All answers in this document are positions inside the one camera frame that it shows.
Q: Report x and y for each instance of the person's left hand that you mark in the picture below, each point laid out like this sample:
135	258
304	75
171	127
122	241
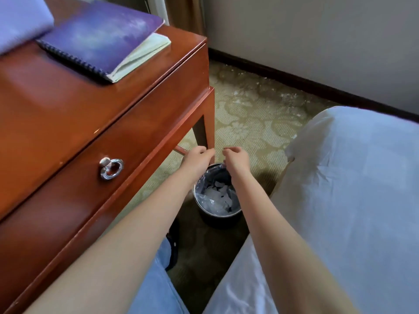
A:
196	160

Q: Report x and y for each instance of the person's right hand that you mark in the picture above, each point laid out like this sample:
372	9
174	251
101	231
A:
237	160

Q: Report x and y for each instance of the small round trash bin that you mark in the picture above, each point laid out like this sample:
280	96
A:
219	220

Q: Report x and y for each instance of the purple spiral notebook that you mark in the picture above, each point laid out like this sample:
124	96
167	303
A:
98	32

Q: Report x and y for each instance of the purple plastic basket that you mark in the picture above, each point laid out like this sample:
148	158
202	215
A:
19	19

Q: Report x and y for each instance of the person's left forearm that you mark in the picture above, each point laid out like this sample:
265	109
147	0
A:
111	248

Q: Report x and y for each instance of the person's right forearm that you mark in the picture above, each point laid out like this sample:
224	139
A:
288	255

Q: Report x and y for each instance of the person's blue jeans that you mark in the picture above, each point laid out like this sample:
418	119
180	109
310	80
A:
157	284

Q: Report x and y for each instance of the brown wooden desk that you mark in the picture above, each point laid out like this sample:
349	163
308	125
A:
65	120

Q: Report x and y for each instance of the clear plastic bin liner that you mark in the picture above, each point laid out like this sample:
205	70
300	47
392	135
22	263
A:
204	201

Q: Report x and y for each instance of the white bed sheet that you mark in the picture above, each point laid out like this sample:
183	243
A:
353	209

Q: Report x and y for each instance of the brown curtain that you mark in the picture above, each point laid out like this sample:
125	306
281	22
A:
186	13

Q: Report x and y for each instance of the white sheer curtain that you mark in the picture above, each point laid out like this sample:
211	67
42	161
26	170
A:
157	8

